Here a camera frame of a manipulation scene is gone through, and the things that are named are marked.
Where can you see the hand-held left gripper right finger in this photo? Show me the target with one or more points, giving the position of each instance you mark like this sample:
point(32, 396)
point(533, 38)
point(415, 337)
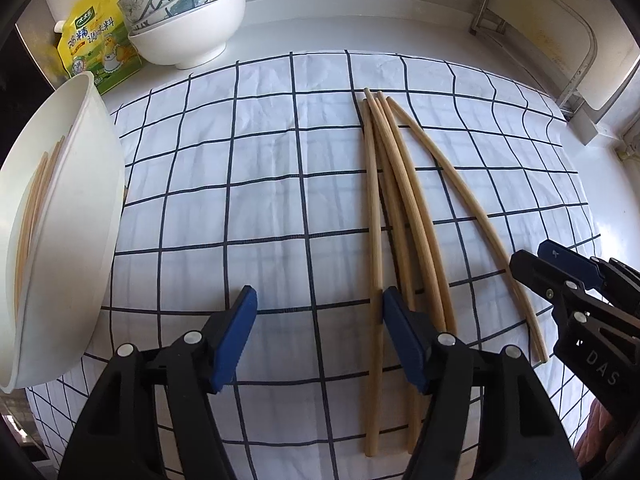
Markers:
point(405, 340)

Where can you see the wooden chopstick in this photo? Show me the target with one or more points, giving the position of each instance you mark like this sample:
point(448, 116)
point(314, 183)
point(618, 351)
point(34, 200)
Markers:
point(374, 240)
point(399, 255)
point(407, 220)
point(480, 205)
point(423, 220)

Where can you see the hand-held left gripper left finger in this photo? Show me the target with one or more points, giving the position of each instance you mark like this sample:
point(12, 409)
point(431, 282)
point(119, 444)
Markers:
point(232, 340)

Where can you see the metal board rack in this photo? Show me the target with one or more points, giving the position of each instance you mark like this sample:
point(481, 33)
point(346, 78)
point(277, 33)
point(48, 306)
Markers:
point(575, 95)

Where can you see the yellow seasoning pouch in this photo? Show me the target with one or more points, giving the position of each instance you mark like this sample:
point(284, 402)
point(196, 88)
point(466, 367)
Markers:
point(100, 45)

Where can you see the plain white bowl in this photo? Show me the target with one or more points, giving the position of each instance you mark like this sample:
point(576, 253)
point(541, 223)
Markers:
point(190, 40)

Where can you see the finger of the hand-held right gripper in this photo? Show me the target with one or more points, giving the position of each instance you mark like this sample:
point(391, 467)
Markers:
point(535, 275)
point(570, 257)

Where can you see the white checked cloth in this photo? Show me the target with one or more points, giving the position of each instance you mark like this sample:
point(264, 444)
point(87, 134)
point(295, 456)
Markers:
point(250, 185)

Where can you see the large white basin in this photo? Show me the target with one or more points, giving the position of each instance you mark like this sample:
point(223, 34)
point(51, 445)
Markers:
point(85, 240)

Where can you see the bundle of wooden chopsticks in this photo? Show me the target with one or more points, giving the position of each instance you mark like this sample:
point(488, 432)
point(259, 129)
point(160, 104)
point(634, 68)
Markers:
point(35, 210)

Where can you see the person's right hand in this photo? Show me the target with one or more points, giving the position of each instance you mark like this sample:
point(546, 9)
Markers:
point(597, 430)

